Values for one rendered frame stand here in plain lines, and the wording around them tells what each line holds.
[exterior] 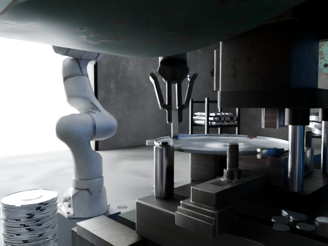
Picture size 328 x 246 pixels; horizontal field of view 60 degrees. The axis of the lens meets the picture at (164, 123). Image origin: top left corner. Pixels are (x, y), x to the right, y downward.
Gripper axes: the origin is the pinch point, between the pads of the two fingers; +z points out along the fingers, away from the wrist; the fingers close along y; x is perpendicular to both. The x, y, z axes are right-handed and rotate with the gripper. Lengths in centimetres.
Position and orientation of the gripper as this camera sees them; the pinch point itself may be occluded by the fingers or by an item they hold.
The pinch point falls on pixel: (174, 123)
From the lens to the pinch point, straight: 71.8
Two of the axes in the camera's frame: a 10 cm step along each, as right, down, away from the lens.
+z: 0.1, 9.6, -2.7
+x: 0.4, -2.7, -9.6
